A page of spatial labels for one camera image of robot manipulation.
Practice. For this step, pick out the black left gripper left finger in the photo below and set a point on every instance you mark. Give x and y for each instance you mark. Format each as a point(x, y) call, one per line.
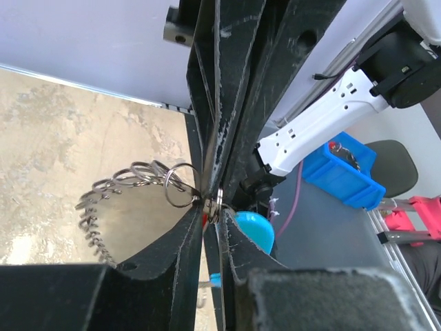
point(156, 289)

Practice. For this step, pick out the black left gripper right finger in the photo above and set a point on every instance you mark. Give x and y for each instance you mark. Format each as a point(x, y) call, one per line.
point(259, 293)

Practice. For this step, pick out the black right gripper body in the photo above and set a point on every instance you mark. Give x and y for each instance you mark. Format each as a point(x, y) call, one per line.
point(181, 21)

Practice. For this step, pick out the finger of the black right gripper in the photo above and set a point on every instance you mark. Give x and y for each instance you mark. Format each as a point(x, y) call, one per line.
point(289, 38)
point(217, 78)

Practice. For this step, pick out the silver key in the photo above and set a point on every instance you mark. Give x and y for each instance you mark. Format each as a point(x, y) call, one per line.
point(213, 207)

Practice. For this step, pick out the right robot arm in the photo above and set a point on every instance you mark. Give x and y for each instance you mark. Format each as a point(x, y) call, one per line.
point(360, 66)

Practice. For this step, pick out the blue plastic storage bin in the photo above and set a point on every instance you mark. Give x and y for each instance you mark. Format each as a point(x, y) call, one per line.
point(342, 168)

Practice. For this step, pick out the red step ladder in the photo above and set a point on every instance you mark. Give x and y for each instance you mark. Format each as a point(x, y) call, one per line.
point(412, 221)

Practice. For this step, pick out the dark office chair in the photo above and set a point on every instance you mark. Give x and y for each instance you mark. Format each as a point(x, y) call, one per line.
point(393, 167)

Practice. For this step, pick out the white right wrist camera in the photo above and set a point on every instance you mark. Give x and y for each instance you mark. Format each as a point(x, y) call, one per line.
point(424, 17)

